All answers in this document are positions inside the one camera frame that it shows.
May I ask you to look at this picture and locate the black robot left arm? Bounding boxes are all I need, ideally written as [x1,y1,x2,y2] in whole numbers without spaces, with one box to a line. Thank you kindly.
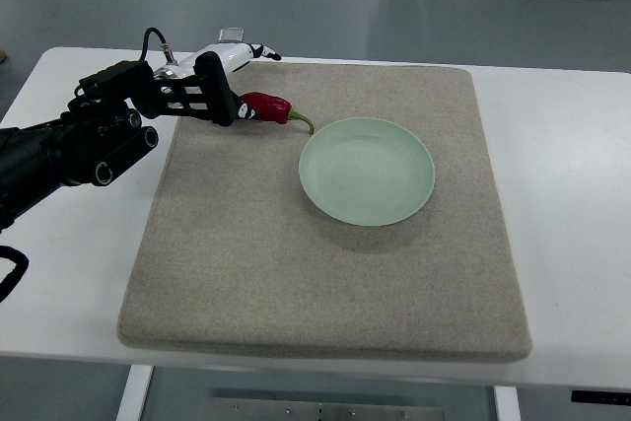
[1,30,257,229]

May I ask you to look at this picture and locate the small clear plastic box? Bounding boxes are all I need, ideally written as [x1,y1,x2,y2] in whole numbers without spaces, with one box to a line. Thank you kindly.
[218,27,245,43]

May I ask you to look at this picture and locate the light green plate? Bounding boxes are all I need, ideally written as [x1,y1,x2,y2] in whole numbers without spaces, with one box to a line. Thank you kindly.
[298,117,436,227]

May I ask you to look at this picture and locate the grey metal base plate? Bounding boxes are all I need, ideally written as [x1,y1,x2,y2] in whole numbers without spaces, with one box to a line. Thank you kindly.
[196,397,445,421]

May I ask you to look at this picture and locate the beige felt mat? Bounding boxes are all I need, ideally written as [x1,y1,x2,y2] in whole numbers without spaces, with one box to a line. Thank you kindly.
[117,62,532,363]

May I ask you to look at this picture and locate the white table frame legs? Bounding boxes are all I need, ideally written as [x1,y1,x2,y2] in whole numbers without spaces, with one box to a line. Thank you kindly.
[115,365,522,421]

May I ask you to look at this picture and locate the black table control panel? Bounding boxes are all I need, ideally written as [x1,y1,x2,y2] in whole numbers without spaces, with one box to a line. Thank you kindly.
[571,389,631,406]

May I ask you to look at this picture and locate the red pepper with green stem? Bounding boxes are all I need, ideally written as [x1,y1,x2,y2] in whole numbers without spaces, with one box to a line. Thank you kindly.
[237,92,315,135]

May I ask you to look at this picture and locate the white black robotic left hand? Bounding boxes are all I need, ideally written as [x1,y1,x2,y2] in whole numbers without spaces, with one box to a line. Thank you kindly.
[154,42,282,127]

